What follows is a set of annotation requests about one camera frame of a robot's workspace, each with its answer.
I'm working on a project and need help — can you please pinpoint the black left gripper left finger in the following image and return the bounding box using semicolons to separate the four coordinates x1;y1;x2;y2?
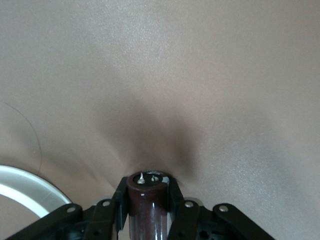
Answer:
4;176;130;240

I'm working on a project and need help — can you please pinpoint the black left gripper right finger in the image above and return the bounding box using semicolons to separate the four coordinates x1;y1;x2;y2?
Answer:
166;177;273;240

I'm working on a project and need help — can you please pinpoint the dark brown electrolytic capacitor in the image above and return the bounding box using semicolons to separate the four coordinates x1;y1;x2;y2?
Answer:
126;170;171;240

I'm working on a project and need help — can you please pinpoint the brown table mat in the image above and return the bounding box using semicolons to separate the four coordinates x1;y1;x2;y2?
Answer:
0;0;320;240

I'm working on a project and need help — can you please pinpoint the white half-ring bracket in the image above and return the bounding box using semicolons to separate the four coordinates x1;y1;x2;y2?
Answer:
0;164;73;218

